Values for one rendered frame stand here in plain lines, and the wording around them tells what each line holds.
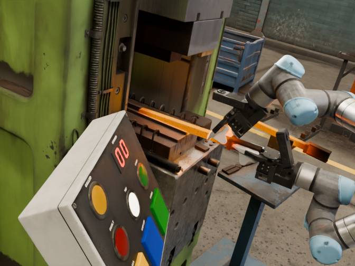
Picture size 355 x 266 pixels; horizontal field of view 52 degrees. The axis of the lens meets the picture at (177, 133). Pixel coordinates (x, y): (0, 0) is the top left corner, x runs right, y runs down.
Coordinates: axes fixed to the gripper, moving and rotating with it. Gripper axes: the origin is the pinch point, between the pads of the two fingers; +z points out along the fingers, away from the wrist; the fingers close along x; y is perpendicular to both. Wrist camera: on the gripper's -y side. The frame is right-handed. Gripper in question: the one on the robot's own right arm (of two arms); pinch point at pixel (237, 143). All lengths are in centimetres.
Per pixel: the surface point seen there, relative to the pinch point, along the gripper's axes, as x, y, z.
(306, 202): 158, 103, -20
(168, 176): -15.9, 11.1, 14.5
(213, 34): 2.7, -30.3, 16.4
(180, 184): -12.1, 14.9, 11.4
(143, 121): -4.8, 2.3, 32.6
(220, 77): 343, 84, 139
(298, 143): 37.3, 8.5, -13.6
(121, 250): -65, -7, -4
